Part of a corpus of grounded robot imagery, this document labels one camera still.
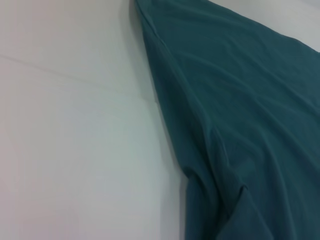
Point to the teal blue shirt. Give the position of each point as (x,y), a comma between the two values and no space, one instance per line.
(237,112)

